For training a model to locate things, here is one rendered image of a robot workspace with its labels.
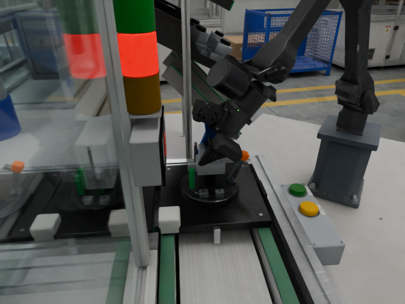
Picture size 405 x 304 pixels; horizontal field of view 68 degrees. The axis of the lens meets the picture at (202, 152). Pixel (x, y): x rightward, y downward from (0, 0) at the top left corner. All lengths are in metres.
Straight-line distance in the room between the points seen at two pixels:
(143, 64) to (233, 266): 0.43
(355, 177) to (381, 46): 5.38
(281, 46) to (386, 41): 5.66
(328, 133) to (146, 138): 0.58
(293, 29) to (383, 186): 0.62
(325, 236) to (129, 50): 0.52
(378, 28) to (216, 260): 5.66
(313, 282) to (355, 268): 0.21
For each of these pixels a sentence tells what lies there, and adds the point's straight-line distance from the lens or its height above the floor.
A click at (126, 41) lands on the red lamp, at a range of 0.38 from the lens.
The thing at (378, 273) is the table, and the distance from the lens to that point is 0.81.
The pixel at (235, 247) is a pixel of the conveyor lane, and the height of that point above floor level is 0.92.
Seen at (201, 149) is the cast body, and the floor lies 1.09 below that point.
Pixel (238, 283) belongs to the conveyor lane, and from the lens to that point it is 0.63.
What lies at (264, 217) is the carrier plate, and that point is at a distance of 0.68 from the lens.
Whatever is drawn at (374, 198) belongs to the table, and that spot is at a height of 0.86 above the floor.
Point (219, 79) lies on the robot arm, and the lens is 0.57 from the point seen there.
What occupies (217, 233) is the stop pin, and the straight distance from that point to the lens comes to 0.65.
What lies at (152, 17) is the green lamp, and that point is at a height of 1.38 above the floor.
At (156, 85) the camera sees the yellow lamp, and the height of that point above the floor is 1.30.
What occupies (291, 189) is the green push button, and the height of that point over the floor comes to 0.97.
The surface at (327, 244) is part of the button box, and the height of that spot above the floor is 0.96.
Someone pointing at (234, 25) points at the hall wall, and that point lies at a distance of 9.65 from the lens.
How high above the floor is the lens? 1.42
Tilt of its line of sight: 30 degrees down
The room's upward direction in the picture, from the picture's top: straight up
